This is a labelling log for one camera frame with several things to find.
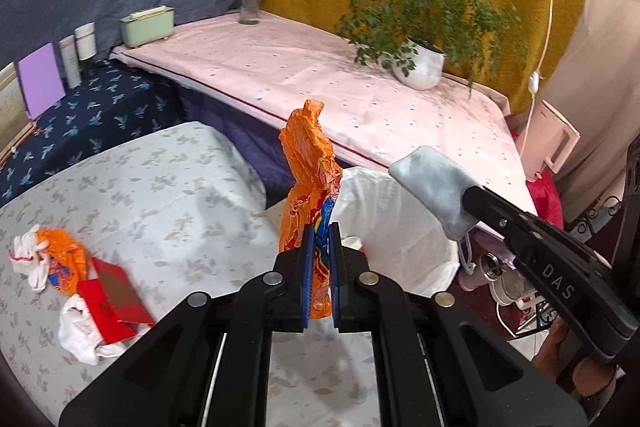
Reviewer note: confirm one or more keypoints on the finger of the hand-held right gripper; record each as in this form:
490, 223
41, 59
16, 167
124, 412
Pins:
492, 207

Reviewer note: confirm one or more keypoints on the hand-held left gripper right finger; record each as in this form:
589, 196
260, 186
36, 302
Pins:
336, 272

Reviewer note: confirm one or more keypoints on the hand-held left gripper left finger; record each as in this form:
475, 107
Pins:
308, 272

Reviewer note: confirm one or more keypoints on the bin with white plastic bag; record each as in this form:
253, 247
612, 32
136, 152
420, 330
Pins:
395, 227

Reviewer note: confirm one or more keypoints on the orange snack wrapper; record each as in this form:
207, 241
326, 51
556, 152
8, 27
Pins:
62, 257
305, 167

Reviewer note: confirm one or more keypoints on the person's right hand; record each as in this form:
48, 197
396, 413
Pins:
595, 382

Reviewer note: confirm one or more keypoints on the red cloth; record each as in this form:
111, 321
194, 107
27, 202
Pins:
547, 197

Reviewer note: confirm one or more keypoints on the steel thermos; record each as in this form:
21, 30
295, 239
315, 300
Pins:
487, 267

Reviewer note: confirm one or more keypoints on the white round appliance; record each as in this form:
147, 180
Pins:
507, 292

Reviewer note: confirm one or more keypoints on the black metal rack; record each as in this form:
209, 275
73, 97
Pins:
632, 197

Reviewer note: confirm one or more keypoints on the purple cloth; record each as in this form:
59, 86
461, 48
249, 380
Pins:
255, 152

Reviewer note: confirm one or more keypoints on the green plant in white pot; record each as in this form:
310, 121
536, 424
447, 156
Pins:
420, 67

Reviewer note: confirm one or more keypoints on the beige cloth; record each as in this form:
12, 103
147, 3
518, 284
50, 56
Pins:
600, 57

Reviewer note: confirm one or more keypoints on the pink cloth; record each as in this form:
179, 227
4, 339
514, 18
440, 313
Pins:
300, 77

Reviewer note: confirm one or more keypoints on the red box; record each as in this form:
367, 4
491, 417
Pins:
112, 302

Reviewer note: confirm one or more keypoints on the white crumpled cloth lower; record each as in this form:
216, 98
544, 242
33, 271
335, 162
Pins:
80, 337

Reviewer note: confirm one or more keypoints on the navy floral cloth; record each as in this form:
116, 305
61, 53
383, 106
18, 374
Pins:
100, 117

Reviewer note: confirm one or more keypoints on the white sock with red stripe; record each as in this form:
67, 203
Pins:
27, 257

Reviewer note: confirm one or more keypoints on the green tissue box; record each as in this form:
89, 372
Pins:
145, 27

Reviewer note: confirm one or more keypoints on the white cosmetic tube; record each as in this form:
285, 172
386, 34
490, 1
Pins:
70, 62

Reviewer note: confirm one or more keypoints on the white cosmetic bottle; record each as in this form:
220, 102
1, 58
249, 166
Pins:
85, 39

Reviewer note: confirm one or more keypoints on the purple card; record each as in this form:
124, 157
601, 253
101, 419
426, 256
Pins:
40, 79

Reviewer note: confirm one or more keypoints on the beige booklet on stand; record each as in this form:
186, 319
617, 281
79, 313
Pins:
10, 107

